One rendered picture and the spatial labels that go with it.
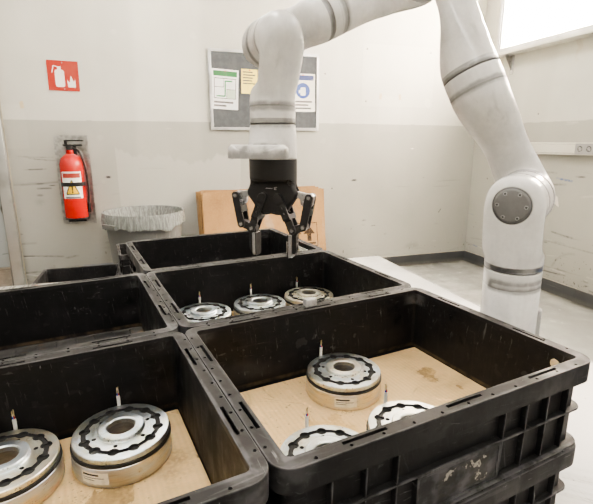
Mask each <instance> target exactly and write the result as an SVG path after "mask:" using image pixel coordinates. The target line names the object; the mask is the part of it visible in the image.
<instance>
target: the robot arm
mask: <svg viewBox="0 0 593 504"><path fill-rule="evenodd" d="M431 1H432V0H301V1H299V2H298V3H296V4H295V5H293V6H291V7H289V8H286V9H284V10H283V9H277V10H272V11H270V12H268V13H266V14H265V15H263V16H261V17H260V18H258V19H256V20H255V21H253V22H252V23H251V24H250V25H249V26H248V27H247V28H246V30H245V32H244V34H243V37H242V50H243V53H244V56H245V57H246V59H247V60H248V61H249V62H250V63H251V64H252V65H254V66H256V67H258V68H259V70H258V79H257V82H256V84H255V85H254V86H253V88H252V89H251V92H250V124H251V125H250V132H249V145H238V144H237V145H236V144H231V145H230V146H229V147H228V159H249V178H250V185H249V188H248V190H244V191H243V190H239V191H234V192H233V193H232V199H233V204H234V209H235V214H236V219H237V223H238V226H239V227H240V228H242V227H243V228H245V229H247V230H248V231H249V247H250V250H251V251H253V255H258V254H260V253H261V231H259V228H260V226H261V223H262V221H263V218H264V217H265V215H267V214H274V215H281V218H282V220H283V222H285V225H286V227H287V230H288V232H289V235H287V257H288V258H293V257H294V256H295V254H296V253H297V252H298V250H299V233H300V232H304V231H306V230H307V229H309V228H310V226H311V221H312V216H313V211H314V206H315V201H316V194H315V193H310V194H309V193H304V192H300V190H299V188H298V186H297V135H296V125H295V124H296V107H295V106H296V105H295V94H296V90H297V86H298V82H299V77H300V72H301V66H302V61H303V54H304V50H306V49H308V48H311V47H314V46H318V45H321V44H324V43H326V42H328V41H331V40H333V39H335V38H337V37H339V36H341V35H343V34H345V33H347V32H349V31H350V30H353V29H355V28H357V27H359V26H361V25H363V24H365V23H368V22H370V21H373V20H376V19H378V18H382V17H385V16H388V15H392V14H395V13H399V12H403V11H407V10H411V9H415V8H418V7H421V6H424V5H426V4H428V3H430V2H431ZM435 2H436V5H437V8H438V12H439V18H440V61H439V64H440V75H441V80H442V83H443V86H444V88H445V91H446V93H447V96H448V98H449V101H450V103H451V106H452V108H453V110H454V112H455V114H456V116H457V117H458V119H459V120H460V122H461V123H462V125H463V126H464V127H465V129H466V130H467V131H468V133H469V134H470V135H471V136H472V138H473V139H474V140H475V141H476V143H477V144H478V145H479V147H480V148H481V150H482V151H483V153H484V155H485V157H486V159H487V162H488V164H489V167H490V170H491V173H492V176H493V179H494V182H495V183H494V184H493V185H492V186H491V188H490V189H489V191H488V193H487V195H486V198H485V203H484V211H483V229H482V249H483V253H484V270H483V282H482V294H481V306H480V312H481V313H484V314H486V315H489V316H491V317H494V318H496V319H499V320H501V321H503V322H506V323H508V324H511V325H513V326H516V327H518V328H521V329H523V330H526V331H528V332H531V333H533V334H536V335H538V336H539V333H540V325H541V318H542V309H541V308H539V299H540V291H541V283H542V275H543V268H544V260H545V255H544V253H543V251H542V243H543V233H544V224H545V217H546V216H547V215H548V214H549V213H550V212H551V210H552V209H553V206H554V204H555V198H556V196H555V189H554V186H553V184H552V182H551V180H550V178H549V176H548V174H547V172H546V171H545V169H544V167H543V165H542V164H541V162H540V160H539V158H538V156H537V154H536V152H535V151H534V149H533V147H532V145H531V143H530V141H529V139H528V136H527V134H526V131H525V128H524V125H523V122H522V118H521V115H520V112H519V109H518V106H517V104H516V101H515V98H514V95H513V93H512V90H511V87H510V84H509V81H508V78H507V76H506V73H505V71H504V68H503V66H502V63H501V61H500V58H499V56H498V54H497V52H496V50H495V47H494V45H493V43H492V40H491V38H490V35H489V33H488V30H487V27H486V24H485V22H484V19H483V16H482V14H481V11H480V8H479V5H478V2H477V0H435ZM248 197H250V199H251V200H252V202H253V203H254V205H255V206H254V209H253V212H252V214H251V220H250V218H249V213H248V208H247V202H248ZM298 198H299V199H300V204H301V206H303V209H302V214H301V220H300V224H298V222H297V219H296V214H295V211H294V208H293V204H294V203H295V201H296V200H297V199H298Z"/></svg>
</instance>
